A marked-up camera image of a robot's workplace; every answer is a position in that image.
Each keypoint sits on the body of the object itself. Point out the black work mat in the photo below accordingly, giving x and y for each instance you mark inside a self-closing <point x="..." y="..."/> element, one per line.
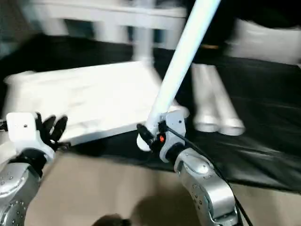
<point x="258" y="106"/>

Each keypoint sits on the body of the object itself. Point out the dark left robot foot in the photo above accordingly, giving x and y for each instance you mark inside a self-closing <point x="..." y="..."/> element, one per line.
<point x="113" y="221"/>

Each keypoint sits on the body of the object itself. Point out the white glass-door cabinet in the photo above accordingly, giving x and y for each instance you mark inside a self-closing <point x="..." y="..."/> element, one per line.
<point x="105" y="18"/>

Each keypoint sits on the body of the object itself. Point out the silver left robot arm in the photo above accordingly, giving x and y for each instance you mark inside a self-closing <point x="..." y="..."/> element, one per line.
<point x="16" y="183"/>

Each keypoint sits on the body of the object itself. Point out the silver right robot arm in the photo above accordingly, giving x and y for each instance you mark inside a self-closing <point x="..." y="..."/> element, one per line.
<point x="207" y="183"/>

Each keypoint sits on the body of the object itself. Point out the small yellow label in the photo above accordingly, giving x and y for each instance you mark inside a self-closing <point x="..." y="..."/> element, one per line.
<point x="210" y="46"/>

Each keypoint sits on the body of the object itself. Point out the white plastic table top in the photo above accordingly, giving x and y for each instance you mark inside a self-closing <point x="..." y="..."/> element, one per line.
<point x="94" y="94"/>

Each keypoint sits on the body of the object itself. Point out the grey printed cushion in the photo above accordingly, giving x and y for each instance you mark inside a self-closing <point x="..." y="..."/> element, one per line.
<point x="265" y="42"/>

